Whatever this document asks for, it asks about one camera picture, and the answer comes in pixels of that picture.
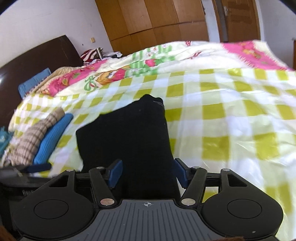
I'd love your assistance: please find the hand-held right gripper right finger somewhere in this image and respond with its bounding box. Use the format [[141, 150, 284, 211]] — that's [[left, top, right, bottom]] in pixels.
[[173, 158, 250, 207]]

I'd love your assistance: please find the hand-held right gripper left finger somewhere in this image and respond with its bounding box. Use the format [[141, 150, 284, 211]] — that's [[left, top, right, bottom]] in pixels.
[[49, 159, 123, 207]]

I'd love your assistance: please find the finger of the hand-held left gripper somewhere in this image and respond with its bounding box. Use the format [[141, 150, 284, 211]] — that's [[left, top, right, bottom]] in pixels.
[[22, 163, 52, 174]]

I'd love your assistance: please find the black garment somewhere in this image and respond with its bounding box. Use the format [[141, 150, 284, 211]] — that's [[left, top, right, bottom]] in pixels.
[[76, 94, 183, 200]]

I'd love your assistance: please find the beige striped knitted garment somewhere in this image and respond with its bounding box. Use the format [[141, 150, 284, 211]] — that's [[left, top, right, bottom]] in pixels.
[[2, 107, 65, 166]]

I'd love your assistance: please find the blue knitted garment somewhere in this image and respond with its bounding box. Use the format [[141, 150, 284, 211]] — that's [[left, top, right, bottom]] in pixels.
[[33, 113, 74, 165]]

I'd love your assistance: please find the teal cloth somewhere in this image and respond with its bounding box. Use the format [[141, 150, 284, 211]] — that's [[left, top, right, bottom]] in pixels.
[[0, 126, 13, 156]]

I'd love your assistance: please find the checked floral quilt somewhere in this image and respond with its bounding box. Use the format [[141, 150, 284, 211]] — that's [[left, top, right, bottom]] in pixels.
[[9, 40, 296, 227]]

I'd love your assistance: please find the blue pillow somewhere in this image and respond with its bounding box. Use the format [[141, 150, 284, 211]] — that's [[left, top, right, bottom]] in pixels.
[[18, 68, 52, 99]]

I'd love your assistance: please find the beige blanket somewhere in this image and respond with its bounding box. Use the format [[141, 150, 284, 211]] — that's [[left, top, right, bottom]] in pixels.
[[35, 66, 81, 93]]

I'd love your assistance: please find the dark brown headboard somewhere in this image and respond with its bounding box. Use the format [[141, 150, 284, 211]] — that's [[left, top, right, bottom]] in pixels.
[[0, 35, 84, 126]]

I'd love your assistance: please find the red white striped cloth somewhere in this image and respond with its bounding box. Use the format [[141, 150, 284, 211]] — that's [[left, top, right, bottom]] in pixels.
[[80, 49, 102, 63]]

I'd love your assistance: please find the wooden wardrobe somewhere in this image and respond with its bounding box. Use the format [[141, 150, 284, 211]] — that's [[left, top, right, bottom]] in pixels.
[[95, 0, 210, 56]]

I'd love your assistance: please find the wooden door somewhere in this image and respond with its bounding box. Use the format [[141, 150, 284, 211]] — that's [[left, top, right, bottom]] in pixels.
[[213, 0, 261, 42]]

